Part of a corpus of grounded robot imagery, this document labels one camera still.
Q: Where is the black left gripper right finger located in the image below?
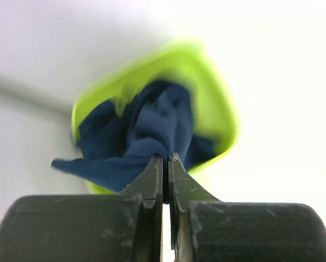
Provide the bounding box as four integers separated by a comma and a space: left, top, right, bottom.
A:
167, 153, 326, 262

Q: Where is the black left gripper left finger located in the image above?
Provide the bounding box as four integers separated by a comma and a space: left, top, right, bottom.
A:
0, 156, 163, 261

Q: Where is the navy blue t shirt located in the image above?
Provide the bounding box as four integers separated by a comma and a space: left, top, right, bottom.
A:
51, 80, 215, 193

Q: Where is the lime green plastic basin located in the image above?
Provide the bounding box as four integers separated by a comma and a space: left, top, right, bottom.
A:
71, 43, 238, 192

